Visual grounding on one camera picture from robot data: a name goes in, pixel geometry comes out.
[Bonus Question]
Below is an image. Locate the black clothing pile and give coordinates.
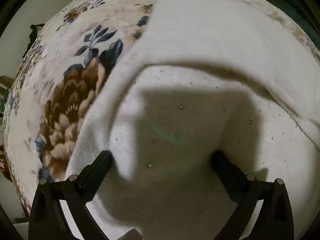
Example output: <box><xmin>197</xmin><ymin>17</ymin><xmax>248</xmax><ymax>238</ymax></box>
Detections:
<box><xmin>23</xmin><ymin>23</ymin><xmax>45</xmax><ymax>57</ymax></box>

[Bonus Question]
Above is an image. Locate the floral bed blanket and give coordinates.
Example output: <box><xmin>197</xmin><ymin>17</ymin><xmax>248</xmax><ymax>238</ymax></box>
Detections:
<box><xmin>1</xmin><ymin>0</ymin><xmax>319</xmax><ymax>213</ymax></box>

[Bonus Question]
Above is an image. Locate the white knit garment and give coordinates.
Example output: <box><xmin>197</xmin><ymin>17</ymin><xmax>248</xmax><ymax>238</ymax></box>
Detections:
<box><xmin>67</xmin><ymin>0</ymin><xmax>319</xmax><ymax>239</ymax></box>

